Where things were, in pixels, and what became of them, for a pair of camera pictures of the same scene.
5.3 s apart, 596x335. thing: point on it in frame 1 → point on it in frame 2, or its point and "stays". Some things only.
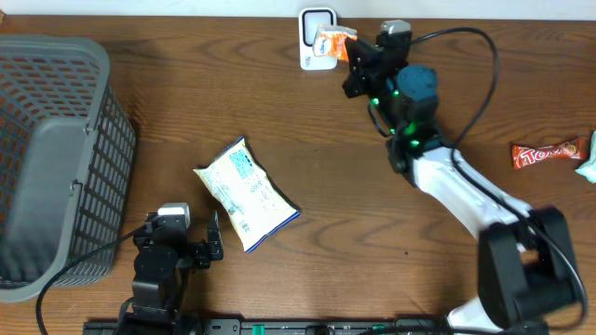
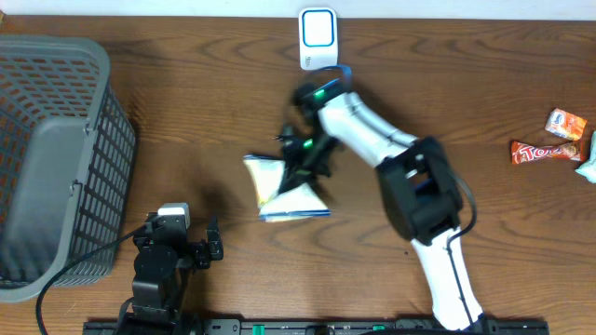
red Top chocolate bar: x=525 y=154 stays
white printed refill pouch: x=255 y=207 → x=299 y=202
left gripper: x=201 y=254 stays
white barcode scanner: x=309 y=20 stays
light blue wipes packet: x=589 y=170 stays
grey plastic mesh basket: x=67 y=163 stays
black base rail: x=266 y=327 stays
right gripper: x=362 y=60 → x=295 y=175
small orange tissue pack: x=329 y=41 → x=565 y=125
